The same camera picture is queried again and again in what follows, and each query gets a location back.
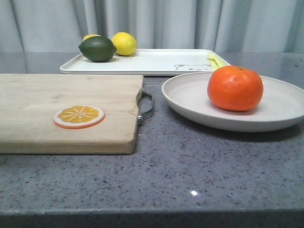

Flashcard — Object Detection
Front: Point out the yellow lemon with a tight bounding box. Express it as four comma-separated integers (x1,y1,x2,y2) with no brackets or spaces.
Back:
83,34,101,41
112,32,137,56

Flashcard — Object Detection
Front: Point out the yellow lemon left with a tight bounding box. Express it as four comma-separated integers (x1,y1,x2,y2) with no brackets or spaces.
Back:
83,34,101,41

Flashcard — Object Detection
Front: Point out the white rectangular tray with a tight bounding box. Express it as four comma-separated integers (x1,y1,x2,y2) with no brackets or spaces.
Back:
60,49,213,76

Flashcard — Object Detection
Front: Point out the orange mandarin fruit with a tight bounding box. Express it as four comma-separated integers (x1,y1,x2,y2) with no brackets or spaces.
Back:
207,66,264,111

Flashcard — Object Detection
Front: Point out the beige round plate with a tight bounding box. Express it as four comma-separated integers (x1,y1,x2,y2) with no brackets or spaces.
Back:
162,72,304,133

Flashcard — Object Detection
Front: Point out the yellow plastic fork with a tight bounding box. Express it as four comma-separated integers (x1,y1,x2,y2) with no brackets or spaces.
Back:
208,52,230,71

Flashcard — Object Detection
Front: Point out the yellow lemon right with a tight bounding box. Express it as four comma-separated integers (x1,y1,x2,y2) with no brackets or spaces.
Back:
112,32,137,56

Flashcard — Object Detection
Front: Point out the wooden cutting board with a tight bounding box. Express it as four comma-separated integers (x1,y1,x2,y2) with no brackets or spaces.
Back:
0,74,143,154

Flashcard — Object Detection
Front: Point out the orange slice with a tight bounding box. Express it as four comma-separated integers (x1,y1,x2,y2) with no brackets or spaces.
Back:
53,104,105,129

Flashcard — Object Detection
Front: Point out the metal cutting board handle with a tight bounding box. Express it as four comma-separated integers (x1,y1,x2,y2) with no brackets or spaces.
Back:
136,90,154,126

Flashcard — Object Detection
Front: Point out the grey curtain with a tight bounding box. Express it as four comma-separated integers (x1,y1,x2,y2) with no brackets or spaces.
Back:
0,0,304,53

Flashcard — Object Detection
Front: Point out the green lime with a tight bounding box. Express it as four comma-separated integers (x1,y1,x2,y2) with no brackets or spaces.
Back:
78,36,116,62

